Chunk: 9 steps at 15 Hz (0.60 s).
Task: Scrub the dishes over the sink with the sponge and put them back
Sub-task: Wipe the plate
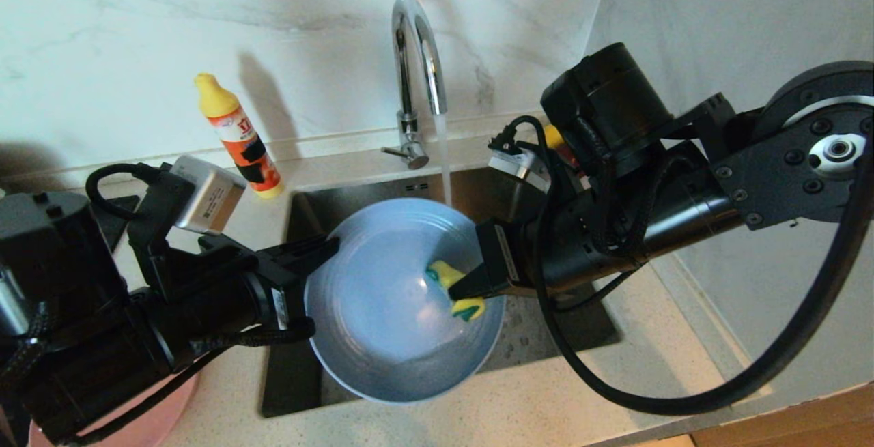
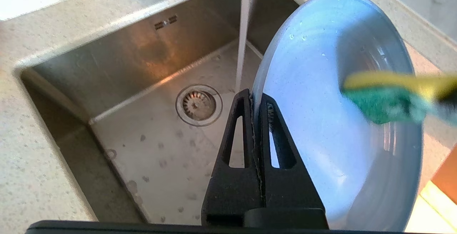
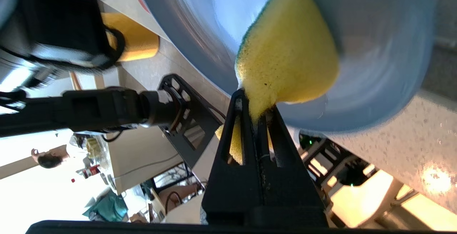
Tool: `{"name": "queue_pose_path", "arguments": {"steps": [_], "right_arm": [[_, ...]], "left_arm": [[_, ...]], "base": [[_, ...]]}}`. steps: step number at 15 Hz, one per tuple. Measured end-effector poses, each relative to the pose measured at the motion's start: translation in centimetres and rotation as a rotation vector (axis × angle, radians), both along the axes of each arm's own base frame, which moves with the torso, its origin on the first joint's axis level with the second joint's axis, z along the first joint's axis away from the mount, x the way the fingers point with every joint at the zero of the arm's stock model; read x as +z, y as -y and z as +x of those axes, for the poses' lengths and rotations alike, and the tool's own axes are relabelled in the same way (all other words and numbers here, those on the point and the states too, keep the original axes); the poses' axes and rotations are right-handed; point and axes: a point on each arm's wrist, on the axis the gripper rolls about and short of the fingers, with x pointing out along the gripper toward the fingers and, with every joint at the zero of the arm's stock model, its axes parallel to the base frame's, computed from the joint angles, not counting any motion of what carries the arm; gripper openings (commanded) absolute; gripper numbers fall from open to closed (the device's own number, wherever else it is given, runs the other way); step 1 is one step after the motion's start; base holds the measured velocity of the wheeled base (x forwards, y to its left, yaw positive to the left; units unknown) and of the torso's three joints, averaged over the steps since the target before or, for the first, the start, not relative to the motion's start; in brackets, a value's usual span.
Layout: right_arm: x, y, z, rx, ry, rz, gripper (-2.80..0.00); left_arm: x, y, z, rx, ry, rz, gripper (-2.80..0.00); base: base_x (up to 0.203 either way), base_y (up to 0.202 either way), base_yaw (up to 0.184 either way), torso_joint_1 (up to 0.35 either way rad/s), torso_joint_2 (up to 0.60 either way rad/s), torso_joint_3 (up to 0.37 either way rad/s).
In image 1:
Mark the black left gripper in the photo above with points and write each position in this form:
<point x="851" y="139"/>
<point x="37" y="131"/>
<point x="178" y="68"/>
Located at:
<point x="218" y="297"/>

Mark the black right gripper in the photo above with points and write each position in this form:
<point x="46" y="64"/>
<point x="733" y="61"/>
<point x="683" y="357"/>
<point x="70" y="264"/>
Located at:
<point x="546" y="256"/>

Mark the yellow fish-shaped sponge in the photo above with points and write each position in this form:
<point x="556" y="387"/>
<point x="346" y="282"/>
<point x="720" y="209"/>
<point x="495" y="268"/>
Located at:
<point x="444" y="273"/>

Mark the blue plastic plate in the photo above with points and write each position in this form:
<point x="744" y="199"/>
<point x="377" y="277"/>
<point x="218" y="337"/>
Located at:
<point x="382" y="324"/>

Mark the yellow orange dish soap bottle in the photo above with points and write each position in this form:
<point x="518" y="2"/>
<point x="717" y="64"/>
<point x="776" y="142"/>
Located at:
<point x="244" y="138"/>

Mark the chrome faucet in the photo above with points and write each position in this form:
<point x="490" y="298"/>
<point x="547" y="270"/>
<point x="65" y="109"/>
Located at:
<point x="410" y="58"/>

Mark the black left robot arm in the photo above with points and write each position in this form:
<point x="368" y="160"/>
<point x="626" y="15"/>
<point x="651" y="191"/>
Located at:
<point x="61" y="310"/>

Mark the stainless steel sink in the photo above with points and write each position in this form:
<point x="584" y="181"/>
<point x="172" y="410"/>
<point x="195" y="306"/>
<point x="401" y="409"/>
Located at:
<point x="587" y="324"/>

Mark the running water stream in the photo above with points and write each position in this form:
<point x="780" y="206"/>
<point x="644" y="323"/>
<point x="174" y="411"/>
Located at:
<point x="445" y="160"/>

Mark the yellow pear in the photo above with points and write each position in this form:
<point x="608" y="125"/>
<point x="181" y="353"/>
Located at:
<point x="553" y="136"/>

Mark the black induction cooktop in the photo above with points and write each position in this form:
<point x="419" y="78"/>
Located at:
<point x="113" y="222"/>

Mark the pink plastic plate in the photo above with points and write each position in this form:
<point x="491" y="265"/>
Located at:
<point x="150" y="420"/>

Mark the wooden cabinet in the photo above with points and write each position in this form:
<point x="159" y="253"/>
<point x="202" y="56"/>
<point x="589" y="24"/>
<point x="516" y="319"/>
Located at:
<point x="806" y="426"/>

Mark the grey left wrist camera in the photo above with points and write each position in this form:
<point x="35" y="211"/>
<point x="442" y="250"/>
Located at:
<point x="208" y="194"/>

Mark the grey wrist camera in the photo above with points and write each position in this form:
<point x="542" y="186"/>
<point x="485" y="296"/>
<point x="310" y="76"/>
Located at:
<point x="208" y="194"/>
<point x="522" y="160"/>

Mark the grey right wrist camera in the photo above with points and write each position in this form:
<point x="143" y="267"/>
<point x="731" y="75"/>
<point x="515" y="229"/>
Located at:
<point x="522" y="160"/>

